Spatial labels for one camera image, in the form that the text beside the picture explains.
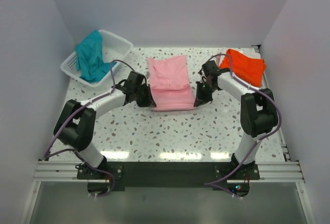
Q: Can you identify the white plastic basket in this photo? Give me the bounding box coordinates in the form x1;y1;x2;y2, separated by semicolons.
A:
60;30;133;88

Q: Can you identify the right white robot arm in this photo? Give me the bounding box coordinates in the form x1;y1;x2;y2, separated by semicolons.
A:
194;61;280;179

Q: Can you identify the aluminium frame rail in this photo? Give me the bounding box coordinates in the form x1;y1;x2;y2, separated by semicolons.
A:
32;161;79;182

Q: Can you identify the folded orange t-shirt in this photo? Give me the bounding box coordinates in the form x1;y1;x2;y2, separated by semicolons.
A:
226;49;267;87

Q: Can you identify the folded light pink garment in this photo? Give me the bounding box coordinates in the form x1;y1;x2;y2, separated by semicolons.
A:
216;55;224;66

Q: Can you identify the pink t-shirt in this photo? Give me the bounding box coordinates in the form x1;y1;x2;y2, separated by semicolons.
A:
148;55;195;111

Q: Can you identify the folded white t-shirt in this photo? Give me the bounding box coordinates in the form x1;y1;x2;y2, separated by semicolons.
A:
232;48;261;59

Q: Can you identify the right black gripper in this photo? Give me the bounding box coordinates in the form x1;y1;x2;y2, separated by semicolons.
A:
194;81;218;107

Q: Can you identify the teal t-shirt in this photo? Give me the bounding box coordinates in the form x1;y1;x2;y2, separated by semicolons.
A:
75;30;117;83

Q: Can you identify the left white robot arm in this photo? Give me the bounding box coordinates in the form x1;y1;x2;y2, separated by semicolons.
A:
54;71;156;179

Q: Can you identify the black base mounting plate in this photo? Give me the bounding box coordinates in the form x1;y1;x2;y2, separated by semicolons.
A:
75;162;260;196

